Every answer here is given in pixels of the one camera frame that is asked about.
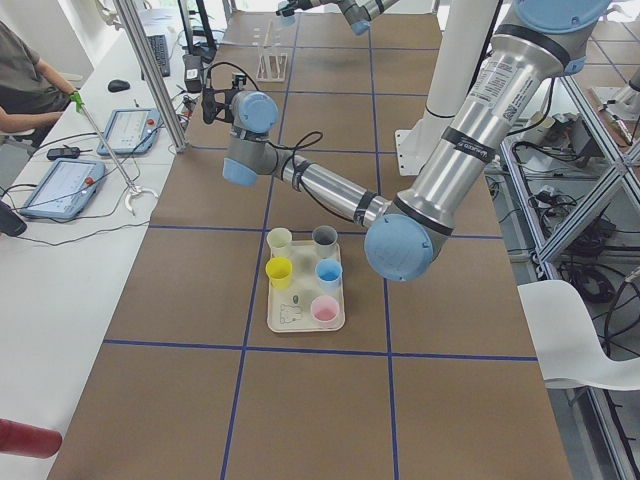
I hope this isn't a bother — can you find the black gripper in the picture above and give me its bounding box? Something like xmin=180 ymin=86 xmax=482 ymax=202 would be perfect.
xmin=201 ymin=74 xmax=248 ymax=125
xmin=276 ymin=0 xmax=299 ymax=15

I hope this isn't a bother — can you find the white cup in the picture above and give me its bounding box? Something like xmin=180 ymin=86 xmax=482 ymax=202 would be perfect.
xmin=266 ymin=227 xmax=292 ymax=258

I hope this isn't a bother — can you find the yellow cup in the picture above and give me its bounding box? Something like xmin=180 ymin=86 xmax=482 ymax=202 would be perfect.
xmin=265 ymin=257 xmax=293 ymax=290

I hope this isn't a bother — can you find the light blue cup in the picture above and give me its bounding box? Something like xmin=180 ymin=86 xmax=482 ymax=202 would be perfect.
xmin=279 ymin=15 xmax=295 ymax=27

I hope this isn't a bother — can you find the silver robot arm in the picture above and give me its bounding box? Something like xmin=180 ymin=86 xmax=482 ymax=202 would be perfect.
xmin=202 ymin=1 xmax=609 ymax=281
xmin=275 ymin=0 xmax=398 ymax=36

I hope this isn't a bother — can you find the grey cup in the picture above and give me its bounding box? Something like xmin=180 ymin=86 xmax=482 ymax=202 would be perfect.
xmin=312 ymin=225 xmax=338 ymax=258

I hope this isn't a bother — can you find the pink cup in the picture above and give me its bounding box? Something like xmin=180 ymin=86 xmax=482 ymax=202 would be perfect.
xmin=310 ymin=295 xmax=341 ymax=329

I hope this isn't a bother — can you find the black box with label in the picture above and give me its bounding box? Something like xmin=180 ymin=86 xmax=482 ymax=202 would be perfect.
xmin=182 ymin=54 xmax=203 ymax=93

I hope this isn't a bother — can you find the black keyboard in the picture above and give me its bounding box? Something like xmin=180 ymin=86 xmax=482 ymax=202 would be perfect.
xmin=147 ymin=35 xmax=171 ymax=77

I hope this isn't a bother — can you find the far teach pendant tablet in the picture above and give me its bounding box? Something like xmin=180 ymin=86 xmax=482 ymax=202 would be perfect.
xmin=103 ymin=108 xmax=162 ymax=156

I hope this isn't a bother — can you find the teach pendant tablet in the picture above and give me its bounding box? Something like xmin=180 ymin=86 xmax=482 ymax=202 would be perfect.
xmin=103 ymin=108 xmax=162 ymax=156
xmin=19 ymin=158 xmax=106 ymax=220

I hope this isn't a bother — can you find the black computer mouse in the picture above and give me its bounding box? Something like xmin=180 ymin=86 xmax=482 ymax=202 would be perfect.
xmin=107 ymin=79 xmax=131 ymax=93

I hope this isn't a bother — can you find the metal reacher grabber tool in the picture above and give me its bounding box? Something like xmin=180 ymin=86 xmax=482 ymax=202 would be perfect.
xmin=69 ymin=90 xmax=159 ymax=216

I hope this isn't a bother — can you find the black handheld remote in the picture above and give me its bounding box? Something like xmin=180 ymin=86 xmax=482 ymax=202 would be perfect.
xmin=46 ymin=147 xmax=81 ymax=161

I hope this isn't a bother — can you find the near teach pendant tablet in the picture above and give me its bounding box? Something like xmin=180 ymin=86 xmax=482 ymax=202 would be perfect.
xmin=19 ymin=158 xmax=106 ymax=220

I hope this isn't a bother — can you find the seated person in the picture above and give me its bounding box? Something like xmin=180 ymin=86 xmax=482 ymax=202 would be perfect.
xmin=1 ymin=23 xmax=77 ymax=145

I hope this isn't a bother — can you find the cream serving tray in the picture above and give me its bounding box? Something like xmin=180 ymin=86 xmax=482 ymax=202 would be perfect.
xmin=267 ymin=240 xmax=345 ymax=333

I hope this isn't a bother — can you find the red cylinder bottle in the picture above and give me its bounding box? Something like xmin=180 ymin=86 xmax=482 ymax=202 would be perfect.
xmin=1 ymin=419 xmax=63 ymax=459

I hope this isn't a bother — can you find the white chair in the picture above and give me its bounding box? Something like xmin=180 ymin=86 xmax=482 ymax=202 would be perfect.
xmin=518 ymin=280 xmax=639 ymax=391

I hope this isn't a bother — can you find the white wire cup rack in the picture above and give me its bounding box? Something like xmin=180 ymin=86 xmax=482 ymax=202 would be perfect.
xmin=256 ymin=20 xmax=288 ymax=83

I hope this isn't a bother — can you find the aluminium frame post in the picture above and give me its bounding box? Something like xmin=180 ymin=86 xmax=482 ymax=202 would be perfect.
xmin=114 ymin=0 xmax=187 ymax=153

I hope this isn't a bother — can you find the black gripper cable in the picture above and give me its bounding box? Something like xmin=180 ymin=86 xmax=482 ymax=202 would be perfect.
xmin=202 ymin=61 xmax=371 ymax=226

